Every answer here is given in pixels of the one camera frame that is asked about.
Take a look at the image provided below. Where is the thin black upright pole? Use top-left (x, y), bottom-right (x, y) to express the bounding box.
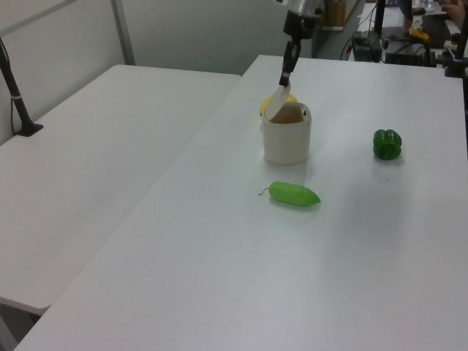
top-left (373, 0), bottom-right (387, 36)

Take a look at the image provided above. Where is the black pole with base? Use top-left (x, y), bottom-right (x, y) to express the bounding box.
top-left (0, 36), bottom-right (44, 137)

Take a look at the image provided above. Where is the grey metal partition post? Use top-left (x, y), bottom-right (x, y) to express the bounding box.
top-left (110, 0), bottom-right (137, 67)

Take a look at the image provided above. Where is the person's hand in background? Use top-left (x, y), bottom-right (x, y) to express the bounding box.
top-left (439, 0), bottom-right (468, 29)

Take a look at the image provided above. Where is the yellow wooden cabinet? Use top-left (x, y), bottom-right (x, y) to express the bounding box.
top-left (320, 0), bottom-right (347, 29)

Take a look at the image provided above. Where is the dark green toy bell pepper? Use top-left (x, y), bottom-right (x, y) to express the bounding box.
top-left (372, 128), bottom-right (403, 162)

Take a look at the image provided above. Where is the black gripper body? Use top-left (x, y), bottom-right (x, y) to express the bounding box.
top-left (283, 10), bottom-right (318, 42)

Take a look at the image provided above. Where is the black keyboard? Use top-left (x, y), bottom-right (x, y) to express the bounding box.
top-left (421, 14), bottom-right (454, 38)

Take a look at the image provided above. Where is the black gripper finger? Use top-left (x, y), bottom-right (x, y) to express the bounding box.
top-left (292, 39), bottom-right (303, 74)
top-left (279, 39), bottom-right (296, 88)

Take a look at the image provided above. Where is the light green toy chili pepper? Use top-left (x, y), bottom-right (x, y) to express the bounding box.
top-left (258, 181), bottom-right (322, 206)

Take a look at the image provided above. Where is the black camera stand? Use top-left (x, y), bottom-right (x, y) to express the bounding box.
top-left (442, 31), bottom-right (468, 78)

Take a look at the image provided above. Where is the yellow hand tool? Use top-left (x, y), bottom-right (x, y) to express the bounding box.
top-left (408, 26), bottom-right (431, 42)

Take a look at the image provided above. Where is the yellow toy fruit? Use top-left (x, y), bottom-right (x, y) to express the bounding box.
top-left (260, 94), bottom-right (298, 118)

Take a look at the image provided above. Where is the cream round garbage bin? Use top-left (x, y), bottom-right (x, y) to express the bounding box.
top-left (262, 102), bottom-right (313, 166)

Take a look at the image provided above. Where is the black electronics box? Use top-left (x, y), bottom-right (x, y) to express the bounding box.
top-left (351, 30), bottom-right (382, 64)

